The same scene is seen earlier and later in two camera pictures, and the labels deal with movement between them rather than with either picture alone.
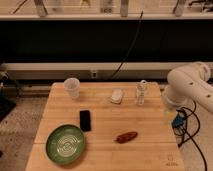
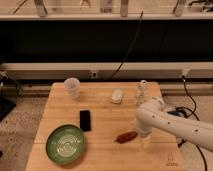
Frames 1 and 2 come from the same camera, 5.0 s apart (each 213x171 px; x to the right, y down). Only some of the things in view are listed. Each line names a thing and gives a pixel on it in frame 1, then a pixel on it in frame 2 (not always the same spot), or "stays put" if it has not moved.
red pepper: x=126 y=137 stays put
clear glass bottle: x=141 y=89 stays put
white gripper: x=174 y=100 → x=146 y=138
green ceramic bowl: x=65 y=144 stays put
